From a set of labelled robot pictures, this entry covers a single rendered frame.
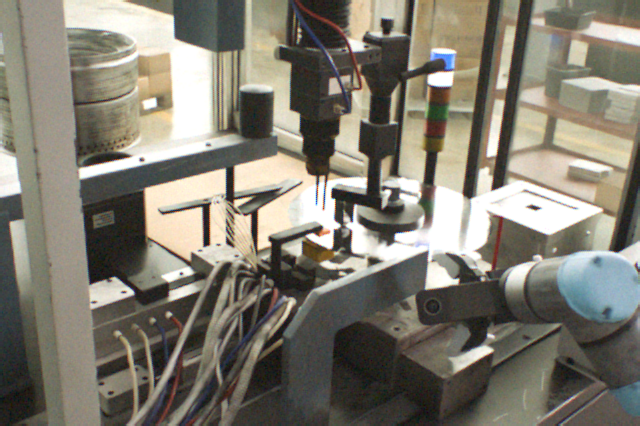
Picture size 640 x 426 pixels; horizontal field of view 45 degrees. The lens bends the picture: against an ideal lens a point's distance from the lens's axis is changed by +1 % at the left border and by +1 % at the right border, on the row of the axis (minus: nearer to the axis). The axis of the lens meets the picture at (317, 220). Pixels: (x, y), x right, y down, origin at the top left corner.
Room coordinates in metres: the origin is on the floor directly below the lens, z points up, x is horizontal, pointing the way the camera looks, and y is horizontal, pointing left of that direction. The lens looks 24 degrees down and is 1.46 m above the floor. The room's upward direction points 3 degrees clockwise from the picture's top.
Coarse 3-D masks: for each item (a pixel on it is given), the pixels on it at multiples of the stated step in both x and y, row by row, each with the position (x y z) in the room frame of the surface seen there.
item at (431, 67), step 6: (432, 60) 1.08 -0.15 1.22; (438, 60) 1.08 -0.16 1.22; (444, 60) 1.08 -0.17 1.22; (420, 66) 1.07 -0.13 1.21; (426, 66) 1.07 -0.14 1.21; (432, 66) 1.07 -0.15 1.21; (438, 66) 1.08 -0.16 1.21; (444, 66) 1.08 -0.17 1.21; (408, 72) 1.05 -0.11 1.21; (414, 72) 1.06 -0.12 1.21; (420, 72) 1.06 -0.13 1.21; (426, 72) 1.07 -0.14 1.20; (432, 72) 1.07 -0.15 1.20; (438, 72) 1.08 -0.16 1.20; (402, 78) 1.05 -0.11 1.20; (408, 78) 1.05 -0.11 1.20
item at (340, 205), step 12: (372, 168) 1.07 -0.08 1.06; (372, 180) 1.07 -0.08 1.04; (336, 192) 1.09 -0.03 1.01; (348, 192) 1.08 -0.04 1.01; (360, 192) 1.08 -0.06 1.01; (372, 192) 1.07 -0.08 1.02; (336, 204) 1.10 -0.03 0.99; (348, 204) 1.10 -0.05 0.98; (360, 204) 1.07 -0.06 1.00; (372, 204) 1.07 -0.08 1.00; (384, 204) 1.07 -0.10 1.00; (336, 216) 1.09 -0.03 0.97
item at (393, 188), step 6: (366, 180) 1.17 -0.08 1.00; (402, 180) 1.18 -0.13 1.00; (384, 186) 1.14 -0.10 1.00; (390, 186) 1.14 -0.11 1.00; (396, 186) 1.14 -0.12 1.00; (384, 192) 1.12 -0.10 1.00; (390, 192) 1.13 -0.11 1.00; (396, 192) 1.14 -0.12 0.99; (402, 192) 1.14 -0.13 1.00; (408, 192) 1.13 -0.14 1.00; (414, 192) 1.13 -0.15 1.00; (390, 198) 1.14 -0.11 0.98; (396, 198) 1.14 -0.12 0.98
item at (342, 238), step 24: (312, 192) 1.23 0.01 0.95; (432, 192) 1.26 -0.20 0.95; (288, 216) 1.12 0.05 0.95; (312, 216) 1.13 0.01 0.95; (432, 216) 1.15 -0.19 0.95; (456, 216) 1.16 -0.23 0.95; (480, 216) 1.16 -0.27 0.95; (312, 240) 1.04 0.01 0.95; (336, 240) 1.04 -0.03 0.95; (360, 240) 1.05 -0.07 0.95; (384, 240) 1.05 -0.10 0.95; (408, 240) 1.06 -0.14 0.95; (432, 240) 1.06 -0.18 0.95; (456, 240) 1.06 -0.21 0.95; (480, 240) 1.07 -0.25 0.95
